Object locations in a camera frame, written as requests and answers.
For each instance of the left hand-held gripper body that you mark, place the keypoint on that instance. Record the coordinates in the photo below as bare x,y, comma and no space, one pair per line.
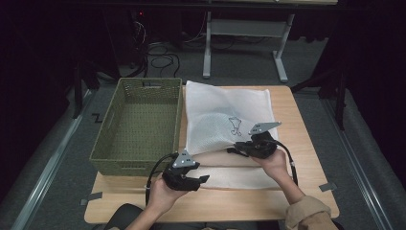
175,179

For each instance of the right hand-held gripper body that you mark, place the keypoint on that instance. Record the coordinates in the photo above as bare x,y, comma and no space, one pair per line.
263,148

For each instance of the white mesh laundry bag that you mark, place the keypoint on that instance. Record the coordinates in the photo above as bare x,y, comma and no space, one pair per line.
210,111

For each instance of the green woven basket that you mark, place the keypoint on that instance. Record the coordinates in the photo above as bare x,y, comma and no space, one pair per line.
143,127

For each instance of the person's right hand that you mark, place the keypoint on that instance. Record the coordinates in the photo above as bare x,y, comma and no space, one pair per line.
274,164

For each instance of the person's left hand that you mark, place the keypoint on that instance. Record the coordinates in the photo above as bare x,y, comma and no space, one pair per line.
159,196

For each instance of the grey tape strip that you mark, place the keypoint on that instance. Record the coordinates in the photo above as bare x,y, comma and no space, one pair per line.
328,187
91,197

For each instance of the black metal stand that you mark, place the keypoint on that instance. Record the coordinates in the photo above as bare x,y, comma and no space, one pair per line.
341,96
77,92

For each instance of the dark computer tower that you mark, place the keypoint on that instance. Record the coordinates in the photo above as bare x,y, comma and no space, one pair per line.
126,35

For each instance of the metal floor rail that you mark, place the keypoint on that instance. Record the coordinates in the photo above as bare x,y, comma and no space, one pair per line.
48,172
357,166

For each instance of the white metal desk frame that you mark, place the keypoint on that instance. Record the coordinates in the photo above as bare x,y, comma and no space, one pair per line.
245,28

